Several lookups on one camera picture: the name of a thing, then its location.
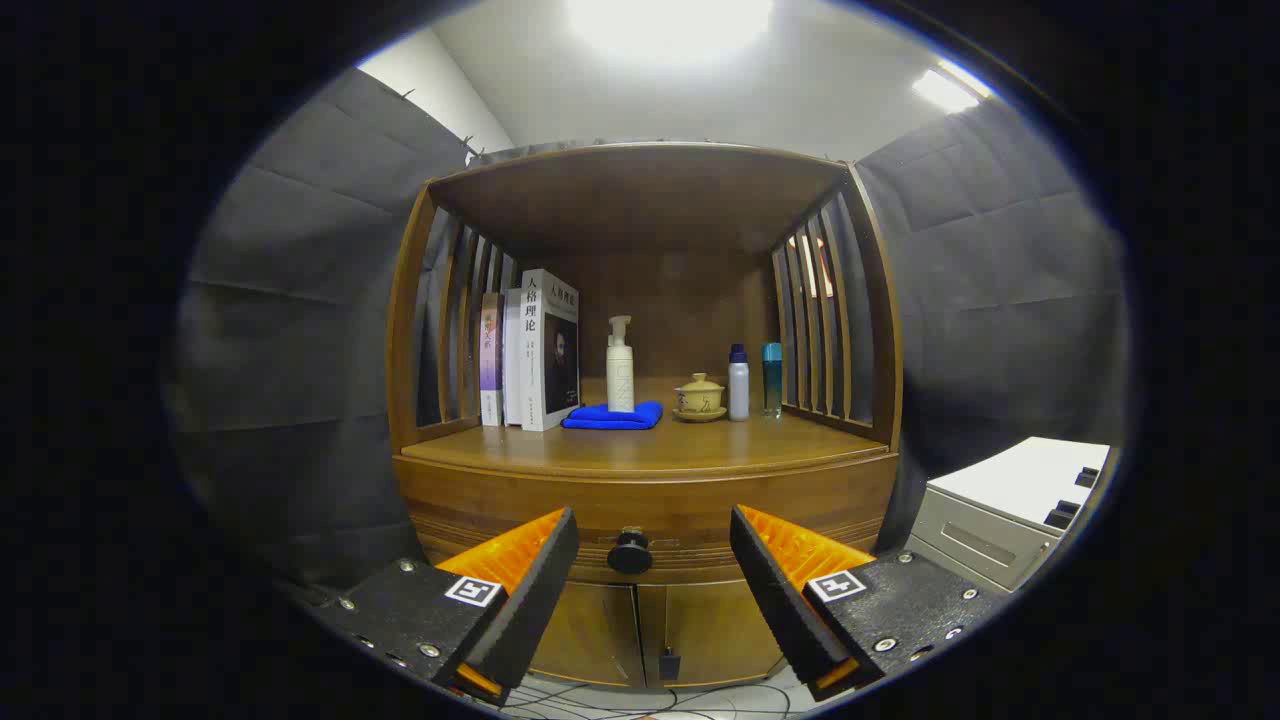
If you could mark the teal glass bottle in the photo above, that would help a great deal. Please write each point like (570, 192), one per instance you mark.
(772, 385)

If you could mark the brown wooden countertop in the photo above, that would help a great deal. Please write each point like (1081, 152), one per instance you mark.
(700, 445)

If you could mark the white bottle with blue cap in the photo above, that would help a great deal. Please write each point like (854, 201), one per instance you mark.
(738, 390)

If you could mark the yellow saucer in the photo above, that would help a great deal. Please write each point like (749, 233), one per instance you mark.
(699, 416)

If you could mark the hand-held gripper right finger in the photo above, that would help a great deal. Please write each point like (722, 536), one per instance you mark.
(775, 600)

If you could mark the ceiling light panel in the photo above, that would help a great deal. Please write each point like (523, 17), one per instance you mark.
(945, 90)

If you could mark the brown wooden cabinet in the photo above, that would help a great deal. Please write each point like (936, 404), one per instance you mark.
(640, 200)

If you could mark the brown wooden drawer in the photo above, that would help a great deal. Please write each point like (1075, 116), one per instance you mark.
(500, 505)

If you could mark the thick white portrait book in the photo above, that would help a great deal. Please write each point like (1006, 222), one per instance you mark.
(550, 350)

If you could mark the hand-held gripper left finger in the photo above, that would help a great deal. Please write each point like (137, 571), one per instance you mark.
(530, 600)

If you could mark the white grey metal cabinet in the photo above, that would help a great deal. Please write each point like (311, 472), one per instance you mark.
(1000, 490)

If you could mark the yellow lidded teacup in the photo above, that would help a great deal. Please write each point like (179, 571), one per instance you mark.
(700, 395)

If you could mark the white pump bottle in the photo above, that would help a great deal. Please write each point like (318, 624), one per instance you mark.
(620, 380)

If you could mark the wooden cabinet door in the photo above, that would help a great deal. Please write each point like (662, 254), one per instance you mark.
(595, 630)
(710, 625)

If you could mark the purple book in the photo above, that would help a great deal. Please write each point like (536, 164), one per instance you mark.
(490, 350)

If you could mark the black round drawer knob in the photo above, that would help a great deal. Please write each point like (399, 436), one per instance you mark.
(630, 553)

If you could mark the blue folded cloth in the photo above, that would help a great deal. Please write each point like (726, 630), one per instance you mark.
(610, 417)

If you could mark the thin white book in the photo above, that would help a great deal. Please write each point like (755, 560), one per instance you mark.
(512, 360)

